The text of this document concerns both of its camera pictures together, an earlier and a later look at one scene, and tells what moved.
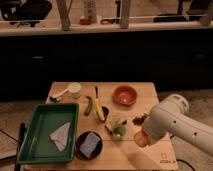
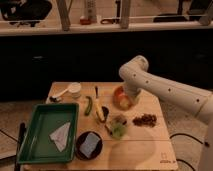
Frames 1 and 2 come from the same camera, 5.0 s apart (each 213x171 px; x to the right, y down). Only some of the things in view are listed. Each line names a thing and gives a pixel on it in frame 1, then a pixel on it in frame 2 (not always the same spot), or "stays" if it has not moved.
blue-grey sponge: x=90 y=145 stays
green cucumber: x=89 y=107 stays
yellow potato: x=141 y=138 to x=124 y=102
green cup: x=118 y=130 stays
